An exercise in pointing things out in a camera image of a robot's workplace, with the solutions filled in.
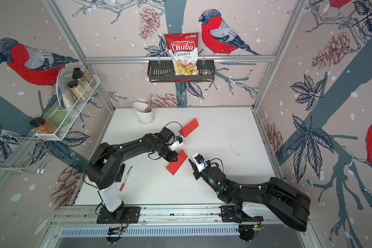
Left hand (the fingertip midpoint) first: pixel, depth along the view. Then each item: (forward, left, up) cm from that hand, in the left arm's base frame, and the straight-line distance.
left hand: (179, 157), depth 89 cm
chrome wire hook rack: (-14, +58, +32) cm, 68 cm away
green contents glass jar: (+6, +55, +30) cm, 63 cm away
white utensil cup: (+31, +26, +5) cm, 40 cm away
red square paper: (-5, +3, -3) cm, 7 cm away
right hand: (-4, -8, +8) cm, 12 cm away
